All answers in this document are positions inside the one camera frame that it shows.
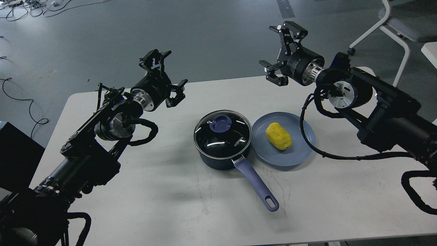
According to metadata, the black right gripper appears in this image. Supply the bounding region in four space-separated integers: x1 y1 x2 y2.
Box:
259 21 325 86

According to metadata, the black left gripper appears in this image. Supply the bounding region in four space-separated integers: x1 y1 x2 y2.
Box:
130 49 188 112

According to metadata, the glass lid blue knob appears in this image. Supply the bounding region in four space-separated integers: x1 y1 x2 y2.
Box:
193 110 252 160

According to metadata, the yellow peeled potato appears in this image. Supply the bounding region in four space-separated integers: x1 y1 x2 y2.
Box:
265 122 293 151

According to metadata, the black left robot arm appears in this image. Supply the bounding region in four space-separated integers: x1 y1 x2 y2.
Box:
1 49 188 246

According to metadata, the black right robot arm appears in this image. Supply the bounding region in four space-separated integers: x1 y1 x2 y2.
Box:
259 21 437 215

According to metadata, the blue round plate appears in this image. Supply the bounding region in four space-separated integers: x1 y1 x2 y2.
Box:
252 112 315 167

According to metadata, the white table corner right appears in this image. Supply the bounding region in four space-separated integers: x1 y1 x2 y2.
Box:
420 41 437 68

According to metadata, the black box at left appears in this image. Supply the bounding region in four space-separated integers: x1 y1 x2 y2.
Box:
0 121 45 192

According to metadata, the blue pot with handle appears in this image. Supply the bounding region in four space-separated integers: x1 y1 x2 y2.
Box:
193 110 279 212

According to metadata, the white frame grey chair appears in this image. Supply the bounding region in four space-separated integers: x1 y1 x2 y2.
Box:
348 0 437 87

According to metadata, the black floor cable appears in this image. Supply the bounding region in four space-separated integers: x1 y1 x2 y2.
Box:
0 77 50 139

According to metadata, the tangled cables top left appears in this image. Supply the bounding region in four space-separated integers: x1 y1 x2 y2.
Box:
0 0 113 22

